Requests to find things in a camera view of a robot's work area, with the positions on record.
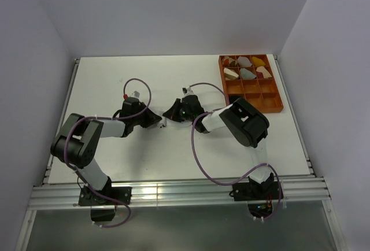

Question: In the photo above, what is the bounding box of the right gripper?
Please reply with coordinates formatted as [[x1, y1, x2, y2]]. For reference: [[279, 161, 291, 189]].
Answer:
[[164, 98, 195, 123]]

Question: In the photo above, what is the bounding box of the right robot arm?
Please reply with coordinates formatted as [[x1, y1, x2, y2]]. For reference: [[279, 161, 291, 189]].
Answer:
[[162, 95, 274, 199]]

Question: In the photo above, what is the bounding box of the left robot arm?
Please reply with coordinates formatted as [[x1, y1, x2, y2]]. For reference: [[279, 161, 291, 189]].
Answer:
[[50, 97, 162, 204]]

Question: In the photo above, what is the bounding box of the white brown rolled sock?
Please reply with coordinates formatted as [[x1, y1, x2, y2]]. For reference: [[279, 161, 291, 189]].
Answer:
[[223, 68, 239, 80]]

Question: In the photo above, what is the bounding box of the brown orange rolled sock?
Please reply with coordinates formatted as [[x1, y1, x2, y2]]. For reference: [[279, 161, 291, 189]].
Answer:
[[222, 56, 238, 68]]

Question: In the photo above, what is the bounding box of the grey teal rolled sock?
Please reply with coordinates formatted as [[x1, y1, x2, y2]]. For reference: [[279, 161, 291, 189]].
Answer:
[[239, 68, 257, 80]]

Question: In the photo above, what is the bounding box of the orange compartment tray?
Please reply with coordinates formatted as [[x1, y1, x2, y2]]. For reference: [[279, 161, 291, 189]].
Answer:
[[218, 54, 284, 113]]

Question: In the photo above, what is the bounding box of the grey white rolled sock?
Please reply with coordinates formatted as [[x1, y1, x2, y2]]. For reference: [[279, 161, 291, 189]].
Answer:
[[236, 56, 253, 68]]

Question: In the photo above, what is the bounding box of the pink maroon rolled sock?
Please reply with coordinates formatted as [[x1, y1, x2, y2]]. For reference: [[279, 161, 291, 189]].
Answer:
[[256, 66, 272, 79]]

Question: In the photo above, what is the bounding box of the yellow rolled sock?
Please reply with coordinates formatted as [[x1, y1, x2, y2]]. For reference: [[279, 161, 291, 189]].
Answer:
[[251, 56, 266, 67]]

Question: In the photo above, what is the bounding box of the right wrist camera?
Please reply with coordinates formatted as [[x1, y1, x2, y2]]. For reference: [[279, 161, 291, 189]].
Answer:
[[182, 87, 194, 97]]

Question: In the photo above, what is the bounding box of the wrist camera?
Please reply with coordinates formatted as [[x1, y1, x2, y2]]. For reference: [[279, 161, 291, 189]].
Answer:
[[182, 87, 194, 97], [123, 91, 140, 99]]

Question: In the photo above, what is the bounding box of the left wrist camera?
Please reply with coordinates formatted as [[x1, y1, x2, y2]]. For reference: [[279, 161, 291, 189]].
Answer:
[[123, 91, 140, 99]]

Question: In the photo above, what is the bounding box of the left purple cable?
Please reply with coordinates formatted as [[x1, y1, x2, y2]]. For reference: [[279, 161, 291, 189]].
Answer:
[[65, 78, 153, 228]]

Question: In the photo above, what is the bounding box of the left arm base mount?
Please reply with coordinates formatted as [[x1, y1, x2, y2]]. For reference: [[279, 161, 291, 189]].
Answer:
[[78, 186, 132, 206]]

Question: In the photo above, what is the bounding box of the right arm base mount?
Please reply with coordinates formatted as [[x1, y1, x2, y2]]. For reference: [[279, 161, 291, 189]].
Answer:
[[229, 182, 284, 201]]

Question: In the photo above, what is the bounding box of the aluminium front rail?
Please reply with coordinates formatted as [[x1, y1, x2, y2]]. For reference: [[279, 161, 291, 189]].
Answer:
[[28, 176, 331, 211]]

